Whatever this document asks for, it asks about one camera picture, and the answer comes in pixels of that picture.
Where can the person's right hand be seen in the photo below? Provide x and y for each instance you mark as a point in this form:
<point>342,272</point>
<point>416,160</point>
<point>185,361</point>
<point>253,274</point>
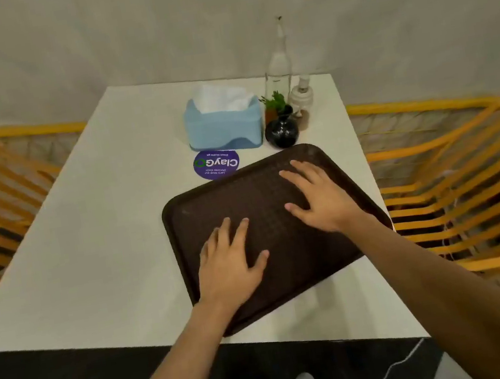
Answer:
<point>330,205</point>

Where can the person's left hand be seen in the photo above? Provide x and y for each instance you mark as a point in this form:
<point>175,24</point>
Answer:
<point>226,276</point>

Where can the person's right thumb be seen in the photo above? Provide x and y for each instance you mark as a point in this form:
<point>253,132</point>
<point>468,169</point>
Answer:
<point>298,212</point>

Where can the person's left little finger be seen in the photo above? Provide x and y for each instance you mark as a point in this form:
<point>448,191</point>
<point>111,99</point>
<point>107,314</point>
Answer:
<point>202,257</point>

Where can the person's left middle finger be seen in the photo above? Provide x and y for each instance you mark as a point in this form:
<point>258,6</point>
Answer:
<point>224,236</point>

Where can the person's right middle finger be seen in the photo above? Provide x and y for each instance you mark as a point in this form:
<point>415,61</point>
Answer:
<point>307,172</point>

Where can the person's left thumb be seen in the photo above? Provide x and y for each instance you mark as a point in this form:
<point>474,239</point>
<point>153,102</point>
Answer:
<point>262,264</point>

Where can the dark brown plastic tray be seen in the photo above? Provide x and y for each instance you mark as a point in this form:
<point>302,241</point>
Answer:
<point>283,248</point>

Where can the person's left forearm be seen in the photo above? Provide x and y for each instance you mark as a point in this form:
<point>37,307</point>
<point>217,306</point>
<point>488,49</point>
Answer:
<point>175,374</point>

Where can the person's right forearm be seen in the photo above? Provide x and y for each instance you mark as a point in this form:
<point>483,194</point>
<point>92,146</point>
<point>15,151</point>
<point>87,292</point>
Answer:
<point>457,301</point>

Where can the small black round vase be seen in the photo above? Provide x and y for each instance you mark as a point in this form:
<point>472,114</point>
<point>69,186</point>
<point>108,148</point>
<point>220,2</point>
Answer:
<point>282,133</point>

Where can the round purple sticker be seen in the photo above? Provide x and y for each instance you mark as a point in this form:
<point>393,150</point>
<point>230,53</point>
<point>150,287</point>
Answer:
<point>217,164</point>

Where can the small white pump bottle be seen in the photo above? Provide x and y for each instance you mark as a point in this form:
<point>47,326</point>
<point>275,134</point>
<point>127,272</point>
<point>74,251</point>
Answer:
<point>301,96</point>

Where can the small green potted plant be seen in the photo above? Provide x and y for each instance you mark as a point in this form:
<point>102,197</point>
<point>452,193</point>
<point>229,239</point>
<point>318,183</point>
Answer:
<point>272,104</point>

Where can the light blue tissue box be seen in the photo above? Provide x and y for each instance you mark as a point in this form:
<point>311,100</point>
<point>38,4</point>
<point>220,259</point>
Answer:
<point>224,129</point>

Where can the tall clear glass bottle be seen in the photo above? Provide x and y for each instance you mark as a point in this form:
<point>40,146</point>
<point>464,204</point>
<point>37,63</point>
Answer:
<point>278,66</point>

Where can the white tissue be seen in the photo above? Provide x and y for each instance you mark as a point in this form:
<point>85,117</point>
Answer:
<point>221,97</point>

